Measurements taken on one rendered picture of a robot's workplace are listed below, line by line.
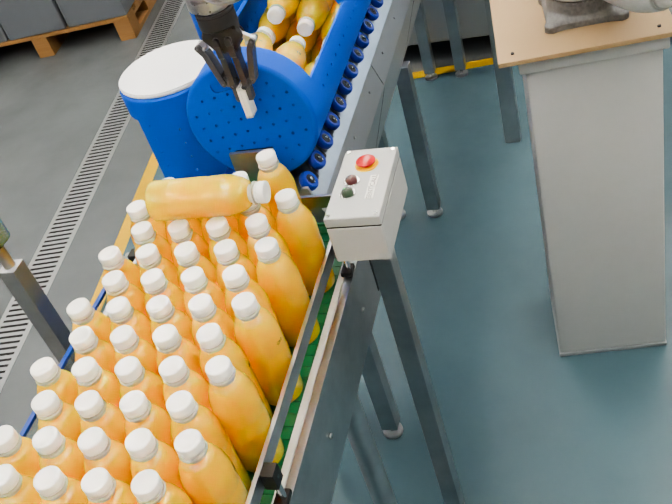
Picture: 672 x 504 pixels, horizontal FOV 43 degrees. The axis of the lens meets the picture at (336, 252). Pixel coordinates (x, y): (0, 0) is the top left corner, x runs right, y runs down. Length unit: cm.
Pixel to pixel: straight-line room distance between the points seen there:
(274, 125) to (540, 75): 62
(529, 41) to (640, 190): 49
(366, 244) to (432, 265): 151
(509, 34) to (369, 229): 77
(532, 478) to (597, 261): 60
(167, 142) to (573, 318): 122
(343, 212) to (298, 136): 38
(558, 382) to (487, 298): 42
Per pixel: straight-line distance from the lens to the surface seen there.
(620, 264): 238
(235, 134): 184
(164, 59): 236
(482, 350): 266
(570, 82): 203
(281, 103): 176
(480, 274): 290
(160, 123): 224
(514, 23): 210
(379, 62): 234
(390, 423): 245
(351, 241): 147
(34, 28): 563
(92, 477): 121
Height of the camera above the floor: 196
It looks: 39 degrees down
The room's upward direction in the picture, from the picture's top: 19 degrees counter-clockwise
